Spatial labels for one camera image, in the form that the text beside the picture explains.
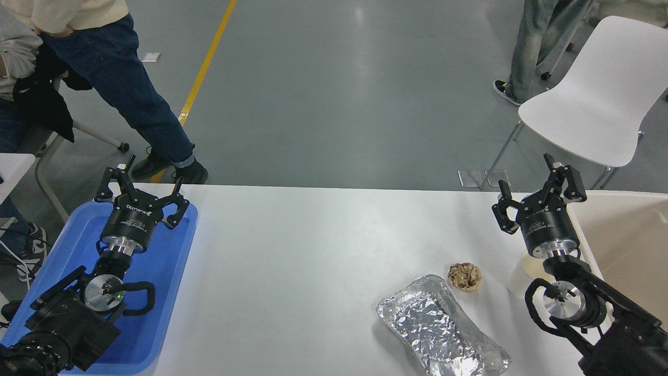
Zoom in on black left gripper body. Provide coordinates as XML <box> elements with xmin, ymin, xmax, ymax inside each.
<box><xmin>100</xmin><ymin>192</ymin><xmax>164</xmax><ymax>248</ymax></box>

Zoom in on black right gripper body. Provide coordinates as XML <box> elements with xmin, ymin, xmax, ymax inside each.
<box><xmin>516</xmin><ymin>193</ymin><xmax>580</xmax><ymax>253</ymax></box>

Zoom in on white paper cup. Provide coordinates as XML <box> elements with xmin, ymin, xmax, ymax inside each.
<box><xmin>507</xmin><ymin>251</ymin><xmax>548</xmax><ymax>299</ymax></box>

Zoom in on clear floor plates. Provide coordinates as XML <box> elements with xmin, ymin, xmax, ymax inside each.
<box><xmin>458</xmin><ymin>169</ymin><xmax>511</xmax><ymax>187</ymax></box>

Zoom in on blue plastic tray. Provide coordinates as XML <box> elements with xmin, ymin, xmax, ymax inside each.
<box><xmin>0</xmin><ymin>200</ymin><xmax>199</xmax><ymax>375</ymax></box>

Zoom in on large pale bin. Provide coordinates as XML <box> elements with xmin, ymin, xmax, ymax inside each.
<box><xmin>566</xmin><ymin>189</ymin><xmax>668</xmax><ymax>335</ymax></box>

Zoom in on crumpled tan paper ball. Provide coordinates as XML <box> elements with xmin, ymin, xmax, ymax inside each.
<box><xmin>448</xmin><ymin>262</ymin><xmax>483</xmax><ymax>292</ymax></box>

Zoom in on white plastic chair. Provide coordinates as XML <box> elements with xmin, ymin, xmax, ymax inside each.
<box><xmin>479</xmin><ymin>16</ymin><xmax>668</xmax><ymax>191</ymax></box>

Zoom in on standing person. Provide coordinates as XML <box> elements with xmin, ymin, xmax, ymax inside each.
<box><xmin>0</xmin><ymin>0</ymin><xmax>209</xmax><ymax>185</ymax></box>

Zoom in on small white side table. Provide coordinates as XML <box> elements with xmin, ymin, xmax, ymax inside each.
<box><xmin>0</xmin><ymin>153</ymin><xmax>36</xmax><ymax>204</ymax></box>

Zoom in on chair leg with caster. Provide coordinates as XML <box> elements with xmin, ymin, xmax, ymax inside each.
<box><xmin>540</xmin><ymin>0</ymin><xmax>595</xmax><ymax>81</ymax></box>

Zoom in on crumpled foil tray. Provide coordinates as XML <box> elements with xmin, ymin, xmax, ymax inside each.
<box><xmin>376</xmin><ymin>274</ymin><xmax>512</xmax><ymax>376</ymax></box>

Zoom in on walking person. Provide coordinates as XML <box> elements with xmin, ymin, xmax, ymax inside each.
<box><xmin>493</xmin><ymin>0</ymin><xmax>590</xmax><ymax>107</ymax></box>

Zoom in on grey metal chair frame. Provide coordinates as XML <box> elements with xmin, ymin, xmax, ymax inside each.
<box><xmin>34</xmin><ymin>120</ymin><xmax>130</xmax><ymax>225</ymax></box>

